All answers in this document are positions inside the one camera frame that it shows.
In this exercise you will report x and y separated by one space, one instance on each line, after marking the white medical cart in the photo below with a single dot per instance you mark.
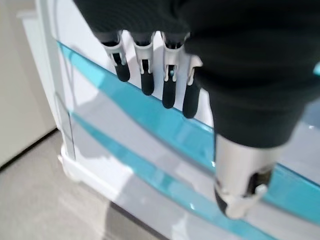
75 167

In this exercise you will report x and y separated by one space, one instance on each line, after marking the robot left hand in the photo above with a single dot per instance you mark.
237 62

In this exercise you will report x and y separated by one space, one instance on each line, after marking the white drawer blue wave front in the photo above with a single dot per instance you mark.
155 117
130 157

